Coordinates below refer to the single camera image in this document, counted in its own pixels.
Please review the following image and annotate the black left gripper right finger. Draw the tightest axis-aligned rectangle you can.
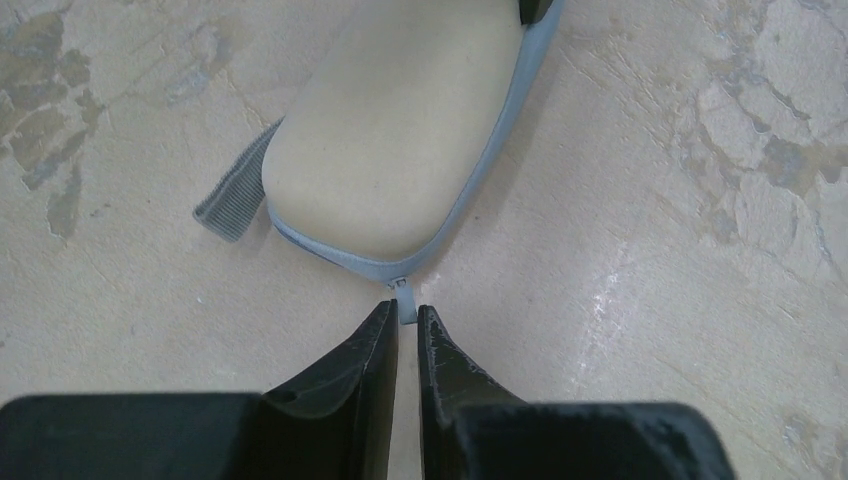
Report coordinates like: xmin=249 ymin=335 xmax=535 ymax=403
xmin=417 ymin=305 xmax=736 ymax=480

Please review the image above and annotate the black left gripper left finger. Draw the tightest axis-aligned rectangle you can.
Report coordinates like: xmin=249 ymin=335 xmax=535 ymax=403
xmin=1 ymin=301 xmax=398 ymax=479

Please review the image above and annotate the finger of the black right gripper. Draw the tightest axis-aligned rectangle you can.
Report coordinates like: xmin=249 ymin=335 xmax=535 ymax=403
xmin=518 ymin=0 xmax=553 ymax=25

